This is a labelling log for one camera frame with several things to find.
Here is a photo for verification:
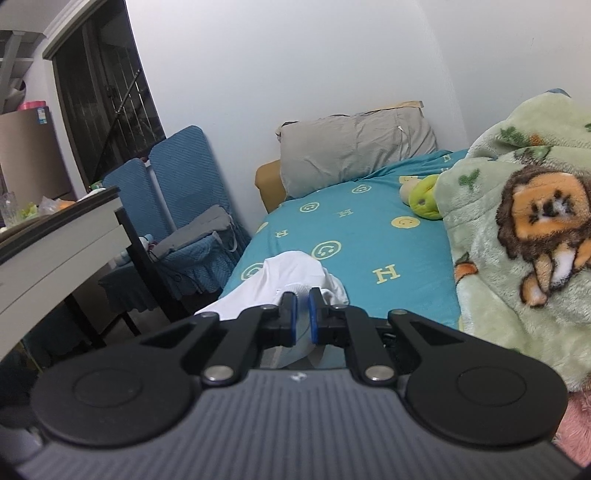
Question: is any white shirt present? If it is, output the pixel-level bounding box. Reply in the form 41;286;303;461
202;251;349;370

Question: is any grey blue clothes pile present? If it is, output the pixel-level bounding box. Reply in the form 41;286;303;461
99;204;249;312

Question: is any blue folding chair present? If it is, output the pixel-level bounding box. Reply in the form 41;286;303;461
101;125;253;296

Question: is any teal patterned bed sheet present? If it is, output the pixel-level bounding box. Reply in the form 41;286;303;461
224;150;466;328

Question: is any brown headboard cushion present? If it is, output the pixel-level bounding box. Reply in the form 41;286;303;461
254;160;287;213

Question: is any green plush toy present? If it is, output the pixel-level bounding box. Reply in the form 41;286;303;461
399;174;442;221

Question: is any grey pillow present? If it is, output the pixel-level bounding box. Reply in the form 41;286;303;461
276;102;438;198

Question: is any green lion fleece blanket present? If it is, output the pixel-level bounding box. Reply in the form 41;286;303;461
435;89;590;391

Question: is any white desk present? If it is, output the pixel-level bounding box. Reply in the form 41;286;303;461
1;187;130;356

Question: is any pink fluffy blanket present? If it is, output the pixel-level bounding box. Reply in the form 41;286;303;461
554;391;591;467

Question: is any dark window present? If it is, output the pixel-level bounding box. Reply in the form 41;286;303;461
51;1;165;185

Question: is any brown cabinet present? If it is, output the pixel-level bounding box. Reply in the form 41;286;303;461
0;107;75;208

